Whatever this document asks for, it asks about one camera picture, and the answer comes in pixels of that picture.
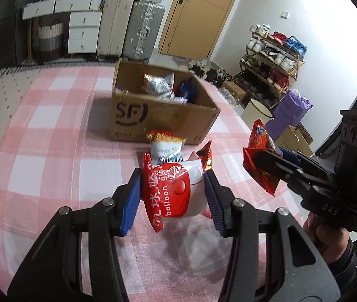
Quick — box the silver suitcase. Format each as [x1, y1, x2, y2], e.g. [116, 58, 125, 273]
[122, 1, 166, 63]

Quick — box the red cookie packet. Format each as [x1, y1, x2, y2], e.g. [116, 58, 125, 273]
[243, 120, 284, 197]

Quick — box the purple paper bag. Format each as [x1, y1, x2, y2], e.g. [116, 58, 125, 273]
[273, 90, 313, 139]

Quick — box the dark grey refrigerator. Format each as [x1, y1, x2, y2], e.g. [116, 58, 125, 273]
[0, 3, 29, 71]

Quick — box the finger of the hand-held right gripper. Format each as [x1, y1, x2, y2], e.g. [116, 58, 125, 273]
[253, 150, 335, 197]
[276, 146, 336, 178]

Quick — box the blue snack packet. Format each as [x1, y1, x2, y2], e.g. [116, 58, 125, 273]
[178, 80, 196, 103]

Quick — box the brown cardboard box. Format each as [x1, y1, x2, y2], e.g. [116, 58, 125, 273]
[109, 57, 221, 145]

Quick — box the pink checked tablecloth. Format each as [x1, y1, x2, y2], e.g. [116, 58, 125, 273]
[0, 60, 305, 302]

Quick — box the white drawer dresser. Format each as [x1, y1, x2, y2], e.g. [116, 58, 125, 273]
[22, 0, 103, 55]

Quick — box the large open cardboard box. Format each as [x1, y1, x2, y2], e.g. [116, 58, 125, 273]
[276, 124, 313, 158]

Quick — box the grey and white laundry basket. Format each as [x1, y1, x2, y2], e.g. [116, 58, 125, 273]
[37, 19, 65, 62]

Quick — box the beige suitcase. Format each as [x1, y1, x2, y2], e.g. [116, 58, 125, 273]
[97, 0, 135, 60]

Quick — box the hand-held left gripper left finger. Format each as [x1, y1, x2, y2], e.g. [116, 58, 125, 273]
[7, 167, 143, 302]

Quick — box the tan wooden door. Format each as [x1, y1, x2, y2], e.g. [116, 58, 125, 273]
[159, 0, 246, 58]

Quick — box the metal shoe rack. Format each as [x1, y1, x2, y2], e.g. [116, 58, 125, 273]
[238, 23, 306, 110]

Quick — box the silver snack packet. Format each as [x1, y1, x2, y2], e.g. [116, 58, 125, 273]
[143, 73, 175, 99]

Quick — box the gold-topped snack packet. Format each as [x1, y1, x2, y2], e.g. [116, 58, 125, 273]
[147, 130, 187, 162]

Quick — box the grey door mat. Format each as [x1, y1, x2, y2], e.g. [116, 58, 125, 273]
[166, 55, 198, 70]

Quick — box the person's right hand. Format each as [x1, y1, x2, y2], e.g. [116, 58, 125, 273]
[301, 211, 352, 265]

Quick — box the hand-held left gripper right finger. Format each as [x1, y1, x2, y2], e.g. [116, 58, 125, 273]
[204, 170, 343, 302]

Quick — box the red and white snack packet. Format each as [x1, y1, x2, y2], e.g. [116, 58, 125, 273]
[143, 141, 214, 233]

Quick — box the small cardboard box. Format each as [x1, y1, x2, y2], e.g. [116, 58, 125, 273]
[221, 80, 246, 101]

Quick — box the pile of shoes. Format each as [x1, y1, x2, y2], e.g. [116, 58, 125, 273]
[188, 58, 236, 89]

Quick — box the cream round bin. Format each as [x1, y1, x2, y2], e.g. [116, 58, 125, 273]
[241, 98, 275, 126]

